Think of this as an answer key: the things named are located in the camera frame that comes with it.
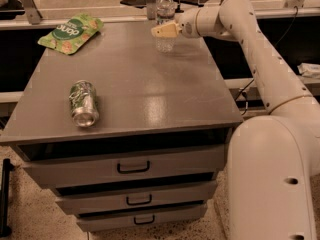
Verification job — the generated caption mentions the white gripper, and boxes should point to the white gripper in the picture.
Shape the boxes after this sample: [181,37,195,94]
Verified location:
[151,8,200,38]

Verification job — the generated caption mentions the clear plastic water bottle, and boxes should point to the clear plastic water bottle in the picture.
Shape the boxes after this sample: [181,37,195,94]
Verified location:
[156,0,176,53]

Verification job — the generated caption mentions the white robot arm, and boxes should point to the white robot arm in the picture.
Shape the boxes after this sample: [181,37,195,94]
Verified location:
[151,0,320,240]

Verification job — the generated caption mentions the green soda can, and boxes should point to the green soda can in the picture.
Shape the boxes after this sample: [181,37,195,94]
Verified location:
[69,80,99,128]

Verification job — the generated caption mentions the green snack bag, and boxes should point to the green snack bag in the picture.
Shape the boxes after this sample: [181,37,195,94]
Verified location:
[38,13,103,55]

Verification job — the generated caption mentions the grey drawer cabinet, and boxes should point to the grey drawer cabinet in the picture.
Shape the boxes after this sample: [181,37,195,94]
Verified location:
[1,22,242,220]

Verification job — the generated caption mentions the white packet on ledge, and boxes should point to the white packet on ledge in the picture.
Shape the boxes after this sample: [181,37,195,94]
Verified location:
[298,63,320,79]

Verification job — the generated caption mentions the top grey drawer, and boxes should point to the top grey drawer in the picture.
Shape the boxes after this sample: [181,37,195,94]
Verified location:
[24,144,227,188]

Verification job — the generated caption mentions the grey drawer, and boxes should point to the grey drawer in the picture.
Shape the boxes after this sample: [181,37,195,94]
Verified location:
[24,144,227,188]
[77,202,207,232]
[56,180,217,215]

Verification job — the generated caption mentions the bottom grey drawer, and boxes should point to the bottom grey drawer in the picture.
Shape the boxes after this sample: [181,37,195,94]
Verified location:
[77,202,207,232]

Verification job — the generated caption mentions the middle grey drawer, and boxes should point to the middle grey drawer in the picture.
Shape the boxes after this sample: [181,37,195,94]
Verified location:
[56,180,217,215]

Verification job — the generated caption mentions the black stand at left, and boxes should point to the black stand at left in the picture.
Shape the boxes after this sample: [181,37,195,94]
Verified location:
[0,158,14,238]

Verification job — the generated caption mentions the black cable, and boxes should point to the black cable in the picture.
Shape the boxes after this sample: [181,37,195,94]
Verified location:
[233,5,299,117]

